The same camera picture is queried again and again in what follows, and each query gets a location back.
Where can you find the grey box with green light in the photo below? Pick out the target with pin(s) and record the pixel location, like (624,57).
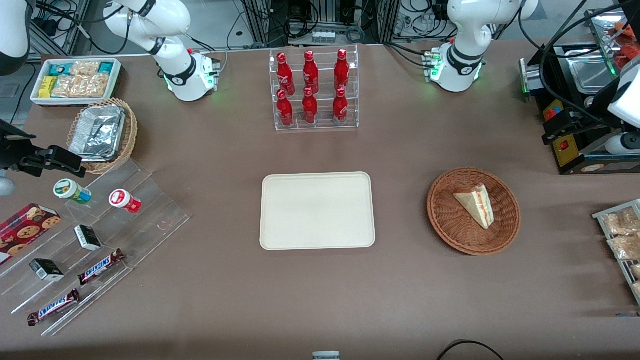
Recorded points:
(530,80)

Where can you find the silver foil packets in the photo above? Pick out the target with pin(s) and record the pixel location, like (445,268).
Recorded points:
(97,132)

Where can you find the green label white-lid cup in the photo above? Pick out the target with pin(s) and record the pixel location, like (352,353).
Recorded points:
(67,189)

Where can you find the cream rectangular tray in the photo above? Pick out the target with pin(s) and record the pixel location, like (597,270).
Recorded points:
(315,210)

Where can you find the small black carton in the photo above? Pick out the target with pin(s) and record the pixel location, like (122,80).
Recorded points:
(46,270)
(88,238)

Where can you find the white power strip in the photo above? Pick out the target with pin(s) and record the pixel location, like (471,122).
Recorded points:
(323,36)

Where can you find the Snickers bar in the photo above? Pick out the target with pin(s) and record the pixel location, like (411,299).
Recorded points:
(53,307)
(100,267)

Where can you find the black sealing machine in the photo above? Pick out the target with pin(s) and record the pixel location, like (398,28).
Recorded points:
(567,152)

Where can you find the oval light wicker basket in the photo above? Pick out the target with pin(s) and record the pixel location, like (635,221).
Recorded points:
(129,135)

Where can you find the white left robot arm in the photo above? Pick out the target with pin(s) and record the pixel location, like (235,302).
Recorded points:
(460,65)

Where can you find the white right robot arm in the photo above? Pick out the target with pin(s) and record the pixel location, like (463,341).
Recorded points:
(185,75)

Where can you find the red label white-lid cup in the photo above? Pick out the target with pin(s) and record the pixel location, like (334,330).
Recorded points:
(122,200)

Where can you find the round brown wicker basket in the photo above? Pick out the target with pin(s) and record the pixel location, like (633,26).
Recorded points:
(447,220)

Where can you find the white snack bin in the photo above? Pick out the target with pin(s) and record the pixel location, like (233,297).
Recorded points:
(35,97)

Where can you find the red cola bottle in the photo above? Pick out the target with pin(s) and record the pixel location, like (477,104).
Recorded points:
(341,70)
(285,110)
(310,107)
(310,74)
(284,75)
(340,107)

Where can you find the clear cracker bag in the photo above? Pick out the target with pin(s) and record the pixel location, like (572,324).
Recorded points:
(85,68)
(82,86)

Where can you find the small grey device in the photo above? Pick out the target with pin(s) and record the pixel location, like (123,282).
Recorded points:
(326,356)

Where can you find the teal snack packet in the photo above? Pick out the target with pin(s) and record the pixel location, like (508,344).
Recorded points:
(59,69)
(106,67)

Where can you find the red tartan cookie box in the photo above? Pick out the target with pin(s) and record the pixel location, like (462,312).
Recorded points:
(25,232)

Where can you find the clear bag of crackers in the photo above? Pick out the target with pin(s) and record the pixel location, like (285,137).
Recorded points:
(622,222)
(627,247)

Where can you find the yellow snack packet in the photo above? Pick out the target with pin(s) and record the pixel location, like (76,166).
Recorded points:
(47,86)

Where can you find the clear acrylic step display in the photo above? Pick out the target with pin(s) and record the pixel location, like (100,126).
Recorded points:
(150,220)

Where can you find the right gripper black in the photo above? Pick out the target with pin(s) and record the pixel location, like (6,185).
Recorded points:
(10,151)

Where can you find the steel pan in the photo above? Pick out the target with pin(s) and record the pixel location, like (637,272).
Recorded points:
(590,70)

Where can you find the clear acrylic bottle rack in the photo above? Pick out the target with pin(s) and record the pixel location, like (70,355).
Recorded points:
(322,127)

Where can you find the triangle sandwich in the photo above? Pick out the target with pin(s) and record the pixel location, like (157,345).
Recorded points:
(477,205)

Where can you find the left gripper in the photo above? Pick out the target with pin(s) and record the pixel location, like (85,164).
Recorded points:
(581,125)

